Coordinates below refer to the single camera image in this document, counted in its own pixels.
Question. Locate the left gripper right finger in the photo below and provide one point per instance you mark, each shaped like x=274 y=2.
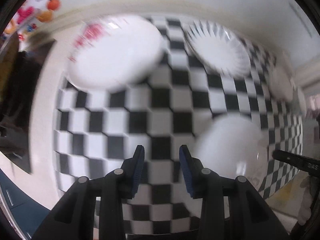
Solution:
x=231 y=208

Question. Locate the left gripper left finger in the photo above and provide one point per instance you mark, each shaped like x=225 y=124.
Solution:
x=73 y=215

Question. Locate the white plate with striped rim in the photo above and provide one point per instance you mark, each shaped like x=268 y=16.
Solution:
x=218 y=48

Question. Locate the plain white plate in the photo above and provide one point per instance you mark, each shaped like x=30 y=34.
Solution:
x=113 y=52

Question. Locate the white bowl with blue pattern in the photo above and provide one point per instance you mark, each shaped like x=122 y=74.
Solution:
x=301 y=102

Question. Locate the blue kitchen cabinet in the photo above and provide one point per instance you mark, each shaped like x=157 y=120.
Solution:
x=27 y=213

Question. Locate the black white checkered cloth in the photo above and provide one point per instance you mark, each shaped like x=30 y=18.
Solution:
x=96 y=130

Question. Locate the colourful wall stickers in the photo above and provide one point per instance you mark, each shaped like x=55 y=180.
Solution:
x=29 y=17

